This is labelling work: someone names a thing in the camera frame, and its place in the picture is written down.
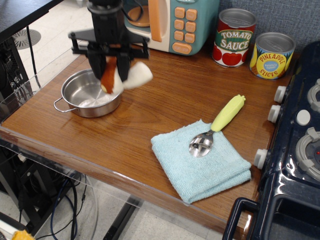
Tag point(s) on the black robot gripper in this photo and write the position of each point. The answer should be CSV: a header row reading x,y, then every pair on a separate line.
x,y
110,37

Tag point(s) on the plush brown white mushroom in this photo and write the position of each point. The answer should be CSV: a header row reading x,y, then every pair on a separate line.
x,y
111,83

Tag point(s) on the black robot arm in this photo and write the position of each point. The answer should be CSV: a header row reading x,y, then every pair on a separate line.
x,y
100,3

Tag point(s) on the stainless steel pot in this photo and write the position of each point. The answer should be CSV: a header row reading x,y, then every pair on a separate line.
x,y
82,95

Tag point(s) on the toy microwave cream and teal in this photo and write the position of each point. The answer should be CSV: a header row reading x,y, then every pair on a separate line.
x,y
174,26

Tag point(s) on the black desk at left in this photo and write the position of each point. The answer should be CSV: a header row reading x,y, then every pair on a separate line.
x,y
15,15

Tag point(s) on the tomato sauce can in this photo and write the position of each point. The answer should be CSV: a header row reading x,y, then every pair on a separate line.
x,y
233,36

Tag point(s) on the light blue folded cloth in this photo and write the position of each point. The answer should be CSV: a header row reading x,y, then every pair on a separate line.
x,y
197,178

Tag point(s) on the pineapple slices can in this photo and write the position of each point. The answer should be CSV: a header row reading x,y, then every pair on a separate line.
x,y
272,54

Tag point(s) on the yellow object at corner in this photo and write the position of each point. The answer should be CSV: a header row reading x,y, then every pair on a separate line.
x,y
17,235

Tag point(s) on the dark blue toy stove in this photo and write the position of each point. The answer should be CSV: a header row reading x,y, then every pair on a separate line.
x,y
288,205

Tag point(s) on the spoon with yellow corn handle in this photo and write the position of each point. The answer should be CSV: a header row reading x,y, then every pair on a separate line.
x,y
203,143

